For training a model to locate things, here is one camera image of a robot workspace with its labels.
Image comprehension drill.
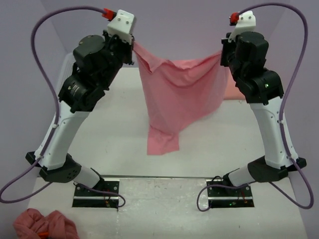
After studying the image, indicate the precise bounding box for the purple cable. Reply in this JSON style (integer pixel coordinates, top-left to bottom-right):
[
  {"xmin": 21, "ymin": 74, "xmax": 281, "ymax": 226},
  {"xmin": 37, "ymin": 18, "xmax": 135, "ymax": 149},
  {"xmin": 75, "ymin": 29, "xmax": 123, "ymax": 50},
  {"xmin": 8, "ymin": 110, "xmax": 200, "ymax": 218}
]
[
  {"xmin": 0, "ymin": 6, "xmax": 125, "ymax": 207},
  {"xmin": 196, "ymin": 2, "xmax": 315, "ymax": 212}
]

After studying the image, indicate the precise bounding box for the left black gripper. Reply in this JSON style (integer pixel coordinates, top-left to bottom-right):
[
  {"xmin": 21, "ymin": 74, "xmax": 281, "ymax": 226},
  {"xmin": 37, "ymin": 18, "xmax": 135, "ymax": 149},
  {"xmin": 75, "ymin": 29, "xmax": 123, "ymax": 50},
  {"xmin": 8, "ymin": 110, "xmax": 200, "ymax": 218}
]
[{"xmin": 99, "ymin": 27, "xmax": 135, "ymax": 86}]

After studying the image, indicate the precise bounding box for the pink t shirt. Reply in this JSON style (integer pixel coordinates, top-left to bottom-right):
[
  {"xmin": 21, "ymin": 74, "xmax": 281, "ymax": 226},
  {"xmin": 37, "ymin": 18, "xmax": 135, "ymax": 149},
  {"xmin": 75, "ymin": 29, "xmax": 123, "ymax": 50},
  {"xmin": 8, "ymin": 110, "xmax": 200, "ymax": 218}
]
[{"xmin": 134, "ymin": 43, "xmax": 228, "ymax": 155}]

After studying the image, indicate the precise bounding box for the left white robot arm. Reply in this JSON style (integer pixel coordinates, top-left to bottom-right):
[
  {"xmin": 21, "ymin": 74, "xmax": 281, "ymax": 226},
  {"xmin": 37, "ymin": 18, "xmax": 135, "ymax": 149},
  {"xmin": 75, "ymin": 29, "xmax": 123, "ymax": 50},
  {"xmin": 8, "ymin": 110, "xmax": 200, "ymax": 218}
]
[{"xmin": 26, "ymin": 31, "xmax": 134, "ymax": 196}]

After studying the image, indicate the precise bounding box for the crumpled salmon shirt pile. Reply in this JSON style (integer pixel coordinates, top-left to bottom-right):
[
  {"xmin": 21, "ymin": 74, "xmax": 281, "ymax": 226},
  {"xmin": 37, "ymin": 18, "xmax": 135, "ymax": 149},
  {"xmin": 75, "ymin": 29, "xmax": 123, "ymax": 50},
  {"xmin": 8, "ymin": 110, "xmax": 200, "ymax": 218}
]
[{"xmin": 13, "ymin": 208, "xmax": 79, "ymax": 239}]

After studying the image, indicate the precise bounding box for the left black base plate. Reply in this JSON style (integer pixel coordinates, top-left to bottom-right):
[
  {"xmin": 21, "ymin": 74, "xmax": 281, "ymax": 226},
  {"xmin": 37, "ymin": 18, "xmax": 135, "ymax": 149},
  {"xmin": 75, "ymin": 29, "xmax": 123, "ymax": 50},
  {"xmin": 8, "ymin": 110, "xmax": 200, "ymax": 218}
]
[{"xmin": 72, "ymin": 178, "xmax": 120, "ymax": 209}]

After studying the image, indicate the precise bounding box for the folded salmon t shirt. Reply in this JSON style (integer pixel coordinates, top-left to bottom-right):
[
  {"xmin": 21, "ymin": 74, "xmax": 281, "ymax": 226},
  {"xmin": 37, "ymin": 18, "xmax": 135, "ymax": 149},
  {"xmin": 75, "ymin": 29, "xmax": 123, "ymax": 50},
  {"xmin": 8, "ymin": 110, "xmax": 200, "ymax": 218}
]
[{"xmin": 224, "ymin": 80, "xmax": 245, "ymax": 100}]

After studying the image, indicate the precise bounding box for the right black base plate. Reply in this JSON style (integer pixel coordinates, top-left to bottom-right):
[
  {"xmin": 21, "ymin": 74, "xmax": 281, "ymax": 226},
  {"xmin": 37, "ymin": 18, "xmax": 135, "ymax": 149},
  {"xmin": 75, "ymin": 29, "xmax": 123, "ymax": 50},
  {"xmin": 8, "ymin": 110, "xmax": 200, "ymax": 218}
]
[{"xmin": 207, "ymin": 186, "xmax": 255, "ymax": 209}]

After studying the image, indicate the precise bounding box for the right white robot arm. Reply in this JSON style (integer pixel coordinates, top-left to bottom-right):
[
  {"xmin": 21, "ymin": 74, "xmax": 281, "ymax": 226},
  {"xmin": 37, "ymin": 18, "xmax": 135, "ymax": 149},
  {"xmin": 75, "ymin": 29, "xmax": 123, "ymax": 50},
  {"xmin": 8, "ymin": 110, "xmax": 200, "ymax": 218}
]
[{"xmin": 220, "ymin": 31, "xmax": 307, "ymax": 196}]

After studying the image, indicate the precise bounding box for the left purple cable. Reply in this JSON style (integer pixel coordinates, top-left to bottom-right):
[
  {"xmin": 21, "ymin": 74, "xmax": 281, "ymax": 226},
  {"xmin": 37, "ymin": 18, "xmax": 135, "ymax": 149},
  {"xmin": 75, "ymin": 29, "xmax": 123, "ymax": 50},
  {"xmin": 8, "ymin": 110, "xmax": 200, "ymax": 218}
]
[{"xmin": 0, "ymin": 6, "xmax": 125, "ymax": 207}]

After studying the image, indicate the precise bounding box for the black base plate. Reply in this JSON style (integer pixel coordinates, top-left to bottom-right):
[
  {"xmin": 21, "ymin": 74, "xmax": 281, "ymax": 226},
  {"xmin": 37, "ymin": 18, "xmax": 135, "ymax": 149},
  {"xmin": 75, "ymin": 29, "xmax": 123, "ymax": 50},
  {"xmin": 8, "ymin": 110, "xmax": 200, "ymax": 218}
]
[
  {"xmin": 207, "ymin": 186, "xmax": 255, "ymax": 209},
  {"xmin": 72, "ymin": 178, "xmax": 120, "ymax": 209}
]

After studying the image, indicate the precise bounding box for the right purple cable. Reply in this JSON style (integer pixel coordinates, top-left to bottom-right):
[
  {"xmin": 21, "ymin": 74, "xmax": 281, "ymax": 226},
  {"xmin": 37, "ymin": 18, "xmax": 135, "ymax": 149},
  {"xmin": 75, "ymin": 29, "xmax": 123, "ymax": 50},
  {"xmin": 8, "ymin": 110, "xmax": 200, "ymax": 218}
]
[{"xmin": 196, "ymin": 2, "xmax": 315, "ymax": 212}]

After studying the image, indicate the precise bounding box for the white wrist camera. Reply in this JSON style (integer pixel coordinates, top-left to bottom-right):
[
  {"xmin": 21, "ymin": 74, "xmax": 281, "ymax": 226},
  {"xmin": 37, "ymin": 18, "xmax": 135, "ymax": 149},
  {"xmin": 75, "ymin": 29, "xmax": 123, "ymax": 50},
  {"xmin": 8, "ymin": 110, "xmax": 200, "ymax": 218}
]
[
  {"xmin": 228, "ymin": 10, "xmax": 256, "ymax": 43},
  {"xmin": 106, "ymin": 9, "xmax": 137, "ymax": 45}
]

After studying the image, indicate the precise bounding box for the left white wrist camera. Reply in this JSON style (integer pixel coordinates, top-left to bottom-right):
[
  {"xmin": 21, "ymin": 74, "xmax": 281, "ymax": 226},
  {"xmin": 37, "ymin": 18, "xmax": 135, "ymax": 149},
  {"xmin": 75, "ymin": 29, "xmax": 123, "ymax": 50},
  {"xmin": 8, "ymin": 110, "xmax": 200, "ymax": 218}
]
[{"xmin": 106, "ymin": 9, "xmax": 137, "ymax": 45}]

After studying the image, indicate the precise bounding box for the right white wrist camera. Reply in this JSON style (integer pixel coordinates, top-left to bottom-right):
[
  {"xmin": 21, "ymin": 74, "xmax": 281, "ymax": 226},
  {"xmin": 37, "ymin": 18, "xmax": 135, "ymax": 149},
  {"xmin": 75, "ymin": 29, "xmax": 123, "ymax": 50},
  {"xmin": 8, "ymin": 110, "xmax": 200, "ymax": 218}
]
[{"xmin": 228, "ymin": 10, "xmax": 256, "ymax": 43}]

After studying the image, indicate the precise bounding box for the white plastic basket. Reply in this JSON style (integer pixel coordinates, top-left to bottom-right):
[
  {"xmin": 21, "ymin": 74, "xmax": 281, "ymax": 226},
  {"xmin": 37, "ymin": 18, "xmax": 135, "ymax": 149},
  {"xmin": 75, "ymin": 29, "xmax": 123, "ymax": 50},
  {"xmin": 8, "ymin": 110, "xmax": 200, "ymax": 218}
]
[{"xmin": 55, "ymin": 53, "xmax": 75, "ymax": 95}]

